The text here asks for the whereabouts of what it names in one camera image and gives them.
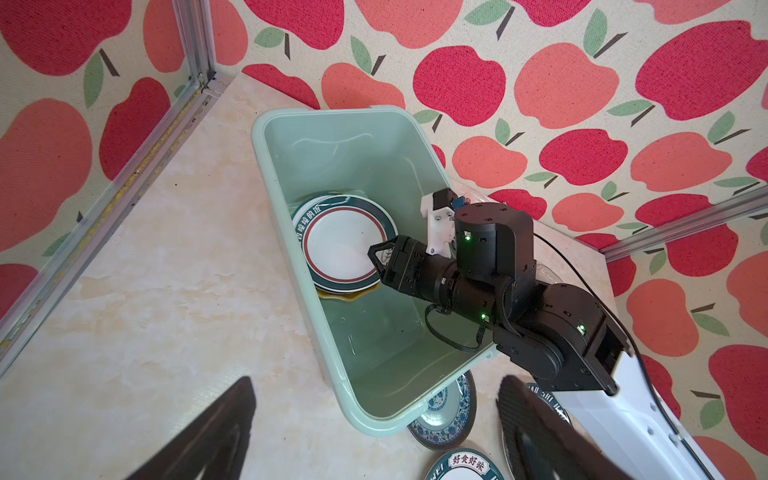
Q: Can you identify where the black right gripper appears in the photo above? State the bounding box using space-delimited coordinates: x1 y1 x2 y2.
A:
367 235 456 300

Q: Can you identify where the clear ribbed glass plate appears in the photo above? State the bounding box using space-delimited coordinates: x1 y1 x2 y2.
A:
535 262 563 284

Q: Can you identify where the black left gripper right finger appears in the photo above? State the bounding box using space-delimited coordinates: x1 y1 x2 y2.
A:
497 375 618 479

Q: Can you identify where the left aluminium corner post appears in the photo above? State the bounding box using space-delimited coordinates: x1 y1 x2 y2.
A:
1 1 213 369

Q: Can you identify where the dark green lettered rim plate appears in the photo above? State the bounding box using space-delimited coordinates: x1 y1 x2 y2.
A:
424 449 504 480

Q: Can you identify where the blue green patterned plate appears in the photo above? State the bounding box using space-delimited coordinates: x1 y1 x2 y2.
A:
408 371 477 451

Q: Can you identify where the green red rimmed white plate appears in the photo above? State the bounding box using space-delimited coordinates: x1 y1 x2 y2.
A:
292 194 398 295

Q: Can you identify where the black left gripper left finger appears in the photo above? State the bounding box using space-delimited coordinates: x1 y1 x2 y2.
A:
129 376 257 479

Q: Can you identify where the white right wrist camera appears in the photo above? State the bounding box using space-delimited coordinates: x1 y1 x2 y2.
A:
420 188 465 258

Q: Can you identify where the aluminium corner post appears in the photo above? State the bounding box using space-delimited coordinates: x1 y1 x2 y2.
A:
600 185 767 262
1 1 213 369

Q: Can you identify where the mint green plastic bin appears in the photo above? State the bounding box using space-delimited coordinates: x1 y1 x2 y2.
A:
252 106 493 437

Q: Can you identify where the right aluminium corner post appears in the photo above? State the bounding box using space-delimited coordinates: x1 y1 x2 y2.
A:
600 185 767 262

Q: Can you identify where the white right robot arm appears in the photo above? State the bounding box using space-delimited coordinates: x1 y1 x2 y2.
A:
368 202 719 479

